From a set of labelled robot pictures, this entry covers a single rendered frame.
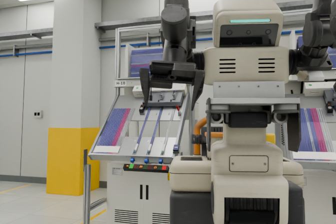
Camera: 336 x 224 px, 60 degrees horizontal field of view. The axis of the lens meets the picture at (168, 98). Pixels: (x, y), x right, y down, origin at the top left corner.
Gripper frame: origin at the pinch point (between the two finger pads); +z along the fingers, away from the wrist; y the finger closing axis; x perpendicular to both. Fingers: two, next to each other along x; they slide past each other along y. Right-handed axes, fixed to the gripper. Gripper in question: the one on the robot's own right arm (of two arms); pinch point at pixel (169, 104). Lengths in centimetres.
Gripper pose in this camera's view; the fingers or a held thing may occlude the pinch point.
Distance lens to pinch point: 60.9
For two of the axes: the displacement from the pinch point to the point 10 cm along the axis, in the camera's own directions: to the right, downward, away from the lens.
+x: 0.0, 5.9, 8.1
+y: 10.0, 0.8, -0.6
